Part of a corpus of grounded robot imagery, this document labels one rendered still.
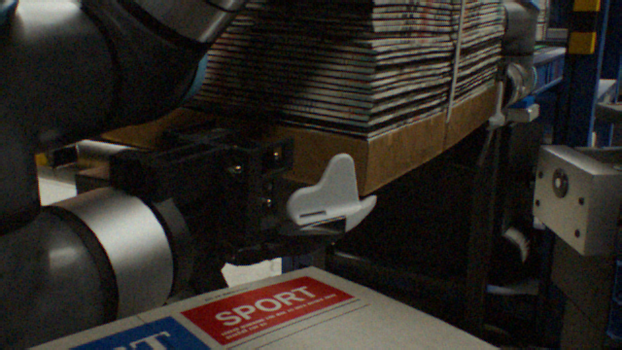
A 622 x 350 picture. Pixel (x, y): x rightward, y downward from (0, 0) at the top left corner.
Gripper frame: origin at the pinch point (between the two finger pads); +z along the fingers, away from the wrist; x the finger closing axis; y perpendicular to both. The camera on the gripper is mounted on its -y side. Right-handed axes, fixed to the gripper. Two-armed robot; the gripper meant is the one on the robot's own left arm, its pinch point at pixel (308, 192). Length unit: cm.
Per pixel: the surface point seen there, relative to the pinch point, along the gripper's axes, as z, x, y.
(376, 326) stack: -24.4, -16.9, 5.7
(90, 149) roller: -1.5, 24.9, -0.9
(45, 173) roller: -2.5, 31.0, -4.7
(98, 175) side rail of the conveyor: -8.8, 15.3, 0.2
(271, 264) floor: 133, 88, -86
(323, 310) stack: -24.3, -14.6, 5.4
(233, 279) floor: 115, 93, -87
